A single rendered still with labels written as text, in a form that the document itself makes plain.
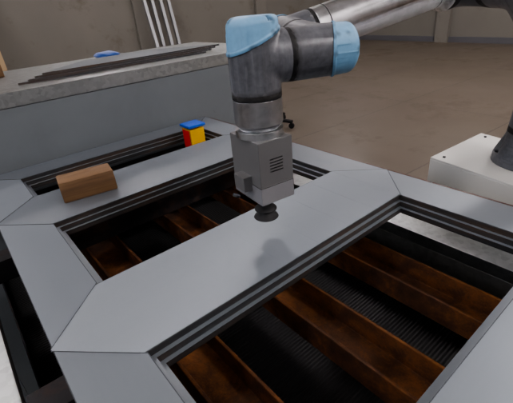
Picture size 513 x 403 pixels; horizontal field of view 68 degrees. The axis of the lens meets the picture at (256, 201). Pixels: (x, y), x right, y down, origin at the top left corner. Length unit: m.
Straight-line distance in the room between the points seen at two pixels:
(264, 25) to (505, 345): 0.49
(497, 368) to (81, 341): 0.50
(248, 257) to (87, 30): 7.85
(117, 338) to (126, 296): 0.08
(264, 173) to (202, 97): 0.95
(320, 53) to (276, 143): 0.14
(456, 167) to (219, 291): 0.79
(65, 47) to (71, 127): 6.95
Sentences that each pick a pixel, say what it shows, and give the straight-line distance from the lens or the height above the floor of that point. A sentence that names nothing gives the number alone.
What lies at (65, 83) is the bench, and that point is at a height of 1.05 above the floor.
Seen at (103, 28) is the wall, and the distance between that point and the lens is 8.41.
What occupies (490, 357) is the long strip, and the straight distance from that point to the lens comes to 0.53.
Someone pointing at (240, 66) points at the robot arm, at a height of 1.14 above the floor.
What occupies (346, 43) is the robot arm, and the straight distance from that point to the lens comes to 0.59.
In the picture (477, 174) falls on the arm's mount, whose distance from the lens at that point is 1.14.
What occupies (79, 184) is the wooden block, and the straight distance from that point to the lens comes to 0.95.
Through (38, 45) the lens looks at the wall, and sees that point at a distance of 8.17.
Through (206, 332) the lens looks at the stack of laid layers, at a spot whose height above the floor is 0.83.
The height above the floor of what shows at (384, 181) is 0.85.
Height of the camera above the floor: 1.22
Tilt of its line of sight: 28 degrees down
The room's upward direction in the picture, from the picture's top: 5 degrees counter-clockwise
